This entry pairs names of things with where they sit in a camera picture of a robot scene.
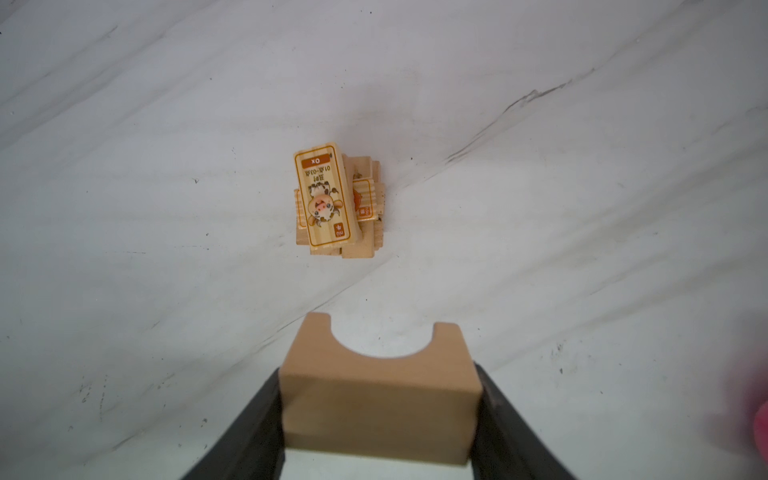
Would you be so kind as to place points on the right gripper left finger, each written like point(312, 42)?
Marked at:
point(253, 447)

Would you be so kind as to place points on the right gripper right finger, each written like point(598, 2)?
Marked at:
point(505, 447)

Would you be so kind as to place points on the plain wood block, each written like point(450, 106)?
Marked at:
point(333, 249)
point(302, 237)
point(371, 231)

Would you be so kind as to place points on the printed wood block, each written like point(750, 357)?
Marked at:
point(326, 195)
point(364, 196)

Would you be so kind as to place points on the pink plush toy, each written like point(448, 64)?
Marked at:
point(747, 388)

